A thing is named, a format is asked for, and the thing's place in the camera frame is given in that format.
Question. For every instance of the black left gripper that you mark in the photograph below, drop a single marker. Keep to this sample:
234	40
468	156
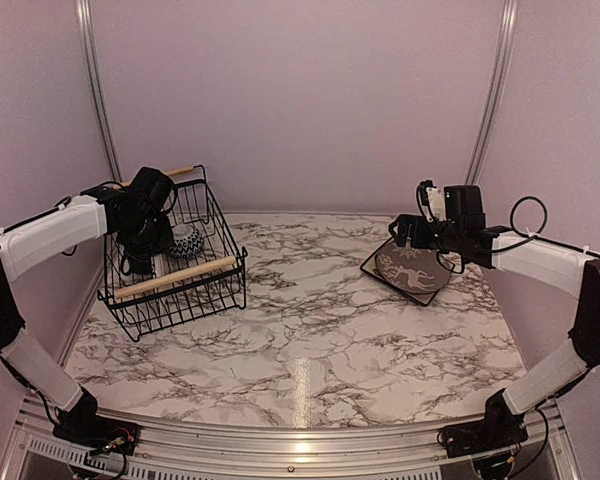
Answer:
165	241

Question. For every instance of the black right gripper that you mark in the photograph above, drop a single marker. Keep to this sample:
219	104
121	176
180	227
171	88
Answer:
404	221

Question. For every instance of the dark blue mug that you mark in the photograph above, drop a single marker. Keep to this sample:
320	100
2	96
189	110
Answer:
135	264

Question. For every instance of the grey patterned round plate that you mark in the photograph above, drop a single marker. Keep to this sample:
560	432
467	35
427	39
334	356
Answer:
414	271

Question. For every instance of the blue white patterned bowl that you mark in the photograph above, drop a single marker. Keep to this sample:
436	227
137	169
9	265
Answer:
187	241

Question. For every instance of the square floral plate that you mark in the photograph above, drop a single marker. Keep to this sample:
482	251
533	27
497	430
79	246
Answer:
368	267

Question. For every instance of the white round plate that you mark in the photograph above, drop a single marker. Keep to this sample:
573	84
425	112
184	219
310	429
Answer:
158	266

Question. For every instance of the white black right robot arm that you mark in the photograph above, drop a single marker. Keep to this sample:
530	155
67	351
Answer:
573	270

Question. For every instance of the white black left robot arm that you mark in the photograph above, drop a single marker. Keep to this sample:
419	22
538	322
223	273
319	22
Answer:
87	216

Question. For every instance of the black wire dish rack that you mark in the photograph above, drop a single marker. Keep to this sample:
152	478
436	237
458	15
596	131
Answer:
189	299

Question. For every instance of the aluminium front frame rail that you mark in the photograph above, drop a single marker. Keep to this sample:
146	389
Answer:
171	449

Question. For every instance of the aluminium left corner post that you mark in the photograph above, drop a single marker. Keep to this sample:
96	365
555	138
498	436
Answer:
95	86

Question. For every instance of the aluminium corner post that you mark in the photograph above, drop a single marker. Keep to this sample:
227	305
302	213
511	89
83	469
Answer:
495	90
95	86

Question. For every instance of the aluminium right corner post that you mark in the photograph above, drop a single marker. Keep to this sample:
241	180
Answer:
495	90

